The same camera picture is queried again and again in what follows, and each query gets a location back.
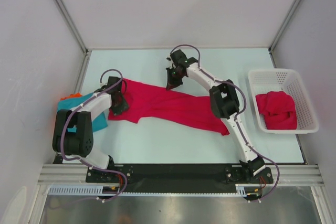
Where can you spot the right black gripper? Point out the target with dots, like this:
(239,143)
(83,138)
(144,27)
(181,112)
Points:
(172,83)

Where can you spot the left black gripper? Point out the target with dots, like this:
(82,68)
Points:
(124,106)

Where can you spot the red t shirt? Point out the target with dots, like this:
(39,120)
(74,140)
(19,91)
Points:
(148,101)
(278,110)

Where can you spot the white plastic perforated basket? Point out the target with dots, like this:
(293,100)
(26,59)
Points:
(262,81)

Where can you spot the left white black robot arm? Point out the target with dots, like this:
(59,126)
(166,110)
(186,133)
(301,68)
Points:
(73,132)

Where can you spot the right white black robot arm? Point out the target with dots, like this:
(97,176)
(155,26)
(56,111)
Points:
(227,103)

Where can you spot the folded teal t shirt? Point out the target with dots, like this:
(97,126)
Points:
(100,121)

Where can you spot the folded orange t shirt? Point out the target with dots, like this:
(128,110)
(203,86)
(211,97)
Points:
(69,102)

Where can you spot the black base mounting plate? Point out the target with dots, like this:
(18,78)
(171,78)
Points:
(189,178)

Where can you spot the white slotted cable duct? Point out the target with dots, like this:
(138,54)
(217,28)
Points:
(107,191)

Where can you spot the aluminium frame rail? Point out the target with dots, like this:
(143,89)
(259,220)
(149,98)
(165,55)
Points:
(75,174)

